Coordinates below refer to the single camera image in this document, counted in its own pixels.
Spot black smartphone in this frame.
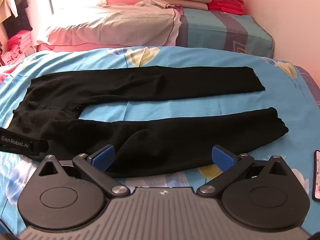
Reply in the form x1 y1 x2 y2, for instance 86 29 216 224
312 150 320 202

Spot beige bed sheet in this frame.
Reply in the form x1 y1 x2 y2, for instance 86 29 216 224
35 0 184 52

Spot black pants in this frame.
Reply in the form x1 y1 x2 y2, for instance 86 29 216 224
11 66 289 179

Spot stack of red clothes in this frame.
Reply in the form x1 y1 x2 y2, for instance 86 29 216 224
207 0 245 16
0 29 32 67

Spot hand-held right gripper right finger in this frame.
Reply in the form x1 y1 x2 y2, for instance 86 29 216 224
196 144 290 197

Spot hanging dark clothes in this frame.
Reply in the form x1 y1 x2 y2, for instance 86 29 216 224
0 0 33 39

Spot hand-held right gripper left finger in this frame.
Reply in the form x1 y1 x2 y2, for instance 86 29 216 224
37 144 132 197

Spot hanging beige garment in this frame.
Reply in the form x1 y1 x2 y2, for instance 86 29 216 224
0 0 19 23

